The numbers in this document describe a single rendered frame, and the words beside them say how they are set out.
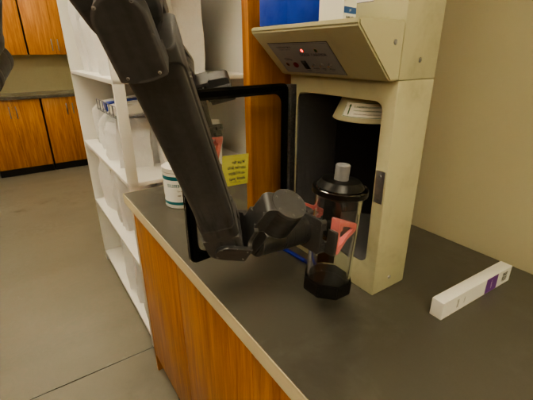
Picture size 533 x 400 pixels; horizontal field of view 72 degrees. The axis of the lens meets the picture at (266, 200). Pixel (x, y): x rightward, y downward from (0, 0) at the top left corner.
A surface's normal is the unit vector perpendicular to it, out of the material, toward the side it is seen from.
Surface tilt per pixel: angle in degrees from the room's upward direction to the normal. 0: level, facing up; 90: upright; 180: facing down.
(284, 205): 35
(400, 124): 90
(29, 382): 0
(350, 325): 0
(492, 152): 90
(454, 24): 90
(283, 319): 0
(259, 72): 90
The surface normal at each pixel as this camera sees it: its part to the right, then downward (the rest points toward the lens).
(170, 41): -0.09, -0.59
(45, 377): 0.00, -0.93
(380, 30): 0.56, 0.31
